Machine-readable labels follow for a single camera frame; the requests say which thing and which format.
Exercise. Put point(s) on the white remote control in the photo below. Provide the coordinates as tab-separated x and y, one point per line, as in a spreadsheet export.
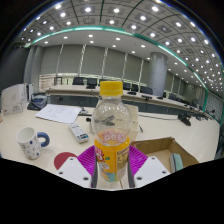
78	132

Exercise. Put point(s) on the row of black office chairs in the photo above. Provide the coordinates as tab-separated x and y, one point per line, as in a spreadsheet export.
80	81

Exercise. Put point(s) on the long curved conference desk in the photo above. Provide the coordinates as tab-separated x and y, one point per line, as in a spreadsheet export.
73	90

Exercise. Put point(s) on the group of round ceiling lights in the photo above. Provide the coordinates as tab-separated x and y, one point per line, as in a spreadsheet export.
116	10

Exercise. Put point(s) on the flat round red coaster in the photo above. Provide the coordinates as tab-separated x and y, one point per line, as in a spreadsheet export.
61	159

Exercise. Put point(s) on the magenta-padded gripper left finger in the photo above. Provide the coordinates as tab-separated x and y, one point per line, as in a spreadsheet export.
73	170

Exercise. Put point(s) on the black desk microphone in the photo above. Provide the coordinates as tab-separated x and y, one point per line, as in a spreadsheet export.
184	120

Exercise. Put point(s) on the open brown cardboard box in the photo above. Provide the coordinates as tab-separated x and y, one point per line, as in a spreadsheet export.
153	148

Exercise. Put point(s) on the grey-green whiteboard eraser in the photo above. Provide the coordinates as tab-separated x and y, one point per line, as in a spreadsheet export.
176	162

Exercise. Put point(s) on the white printed paper sheet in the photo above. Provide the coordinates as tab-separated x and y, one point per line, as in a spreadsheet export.
58	113

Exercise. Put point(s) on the yellow-capped clear drink bottle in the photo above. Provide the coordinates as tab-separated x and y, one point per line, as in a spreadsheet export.
111	163

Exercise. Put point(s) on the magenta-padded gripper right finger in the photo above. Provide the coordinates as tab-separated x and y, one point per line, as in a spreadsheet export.
150	170

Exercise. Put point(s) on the black desk telephone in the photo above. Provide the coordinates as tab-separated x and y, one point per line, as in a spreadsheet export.
37	102

